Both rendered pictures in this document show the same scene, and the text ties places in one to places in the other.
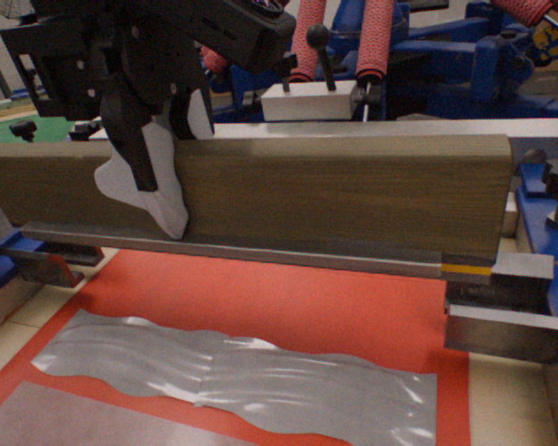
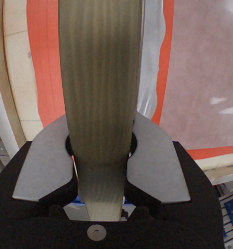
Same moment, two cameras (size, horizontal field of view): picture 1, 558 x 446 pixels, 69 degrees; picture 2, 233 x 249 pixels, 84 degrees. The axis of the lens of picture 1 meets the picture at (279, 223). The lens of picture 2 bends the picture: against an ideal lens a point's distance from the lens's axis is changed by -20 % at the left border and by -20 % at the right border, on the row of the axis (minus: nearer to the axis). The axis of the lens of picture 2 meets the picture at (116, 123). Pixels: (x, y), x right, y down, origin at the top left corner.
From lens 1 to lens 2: 0.25 m
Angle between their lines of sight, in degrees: 52
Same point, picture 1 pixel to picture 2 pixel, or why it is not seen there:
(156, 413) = (164, 87)
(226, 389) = (150, 56)
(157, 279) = not seen: hidden behind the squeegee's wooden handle
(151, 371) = (145, 100)
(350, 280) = (52, 11)
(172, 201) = (152, 125)
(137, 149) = (202, 179)
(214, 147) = (109, 108)
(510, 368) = not seen: outside the picture
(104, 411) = (165, 110)
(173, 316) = not seen: hidden behind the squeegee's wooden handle
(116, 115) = (218, 222)
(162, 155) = (156, 162)
